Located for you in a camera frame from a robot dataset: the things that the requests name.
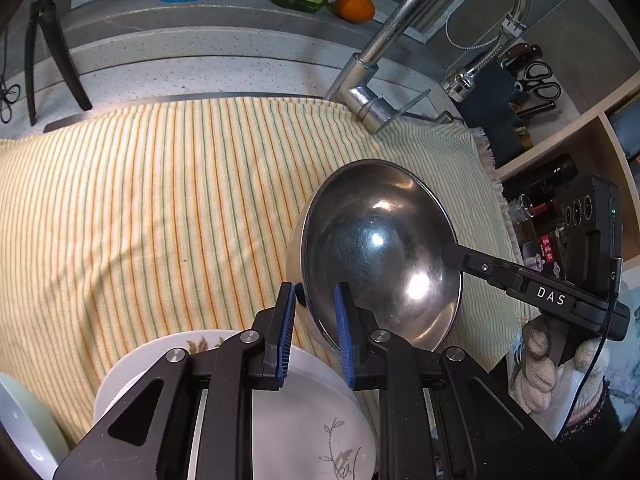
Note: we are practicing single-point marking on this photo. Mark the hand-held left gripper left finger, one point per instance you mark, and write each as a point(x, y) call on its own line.
point(285, 335)

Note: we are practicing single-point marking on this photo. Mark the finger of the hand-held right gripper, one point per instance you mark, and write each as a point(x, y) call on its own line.
point(480, 266)

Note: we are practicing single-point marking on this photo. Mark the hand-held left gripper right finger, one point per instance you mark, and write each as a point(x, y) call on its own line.
point(342, 330)

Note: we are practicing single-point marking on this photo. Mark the large steel bowl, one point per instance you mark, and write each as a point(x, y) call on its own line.
point(375, 240)

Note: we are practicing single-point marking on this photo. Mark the person's right forearm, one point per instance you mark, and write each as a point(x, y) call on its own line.
point(615, 405)

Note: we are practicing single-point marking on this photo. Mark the person's right hand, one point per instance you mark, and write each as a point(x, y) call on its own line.
point(540, 375)

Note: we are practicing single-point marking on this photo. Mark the black flashlight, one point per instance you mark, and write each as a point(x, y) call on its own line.
point(545, 177)

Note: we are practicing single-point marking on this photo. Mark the white plate grey leaf print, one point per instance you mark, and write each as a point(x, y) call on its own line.
point(310, 420)

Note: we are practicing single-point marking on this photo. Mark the wooden shelf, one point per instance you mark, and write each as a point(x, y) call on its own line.
point(605, 140)

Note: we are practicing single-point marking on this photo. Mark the dark knife block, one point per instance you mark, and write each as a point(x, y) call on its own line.
point(530, 120)

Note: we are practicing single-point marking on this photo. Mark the black scissors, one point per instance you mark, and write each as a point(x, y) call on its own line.
point(542, 82)

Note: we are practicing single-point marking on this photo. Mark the yellow striped cloth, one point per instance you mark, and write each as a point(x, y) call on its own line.
point(150, 210)

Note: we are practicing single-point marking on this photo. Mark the chrome faucet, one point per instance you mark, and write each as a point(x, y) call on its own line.
point(400, 30)

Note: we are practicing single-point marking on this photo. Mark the plain white bowl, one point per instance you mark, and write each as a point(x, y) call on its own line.
point(25, 425)

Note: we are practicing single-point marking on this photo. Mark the orange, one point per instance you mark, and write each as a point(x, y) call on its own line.
point(355, 6)

